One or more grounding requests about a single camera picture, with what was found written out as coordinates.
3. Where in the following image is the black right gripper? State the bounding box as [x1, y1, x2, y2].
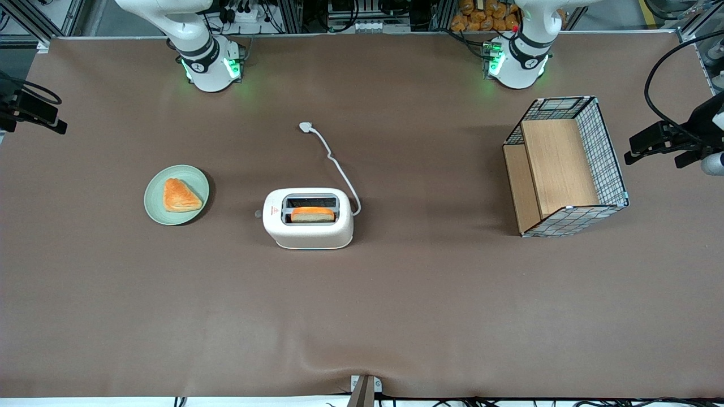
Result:
[0, 79, 68, 135]

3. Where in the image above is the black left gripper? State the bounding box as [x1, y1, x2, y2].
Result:
[624, 93, 724, 169]

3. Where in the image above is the white two-slot toaster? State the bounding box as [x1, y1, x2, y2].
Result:
[262, 188, 355, 250]

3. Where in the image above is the wooden step shelf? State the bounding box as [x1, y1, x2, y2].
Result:
[503, 119, 600, 235]

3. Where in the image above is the pale green plate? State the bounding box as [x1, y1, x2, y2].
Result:
[144, 164, 210, 226]

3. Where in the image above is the triangular orange pastry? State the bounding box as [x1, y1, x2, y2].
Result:
[163, 178, 203, 213]

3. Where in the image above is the white power strip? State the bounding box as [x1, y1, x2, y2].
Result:
[223, 5, 261, 23]

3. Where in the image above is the bag of bread rolls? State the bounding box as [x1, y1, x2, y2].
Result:
[451, 0, 521, 32]

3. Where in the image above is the toast slice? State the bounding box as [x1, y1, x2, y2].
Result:
[290, 206, 335, 223]

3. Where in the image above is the brown table mat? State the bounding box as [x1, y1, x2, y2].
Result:
[0, 31, 724, 399]

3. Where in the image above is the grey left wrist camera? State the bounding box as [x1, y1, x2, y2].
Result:
[700, 150, 724, 176]

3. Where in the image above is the wire mesh basket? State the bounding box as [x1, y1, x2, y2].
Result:
[502, 96, 630, 238]

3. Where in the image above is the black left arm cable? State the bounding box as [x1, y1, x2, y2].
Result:
[644, 31, 724, 142]

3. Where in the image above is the aluminium frame profile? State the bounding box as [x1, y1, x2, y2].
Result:
[0, 0, 85, 46]
[676, 0, 724, 94]

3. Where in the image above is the white toaster power cable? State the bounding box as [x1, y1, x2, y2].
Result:
[299, 122, 362, 217]

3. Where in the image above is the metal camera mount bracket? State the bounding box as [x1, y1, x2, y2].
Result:
[346, 375, 383, 407]

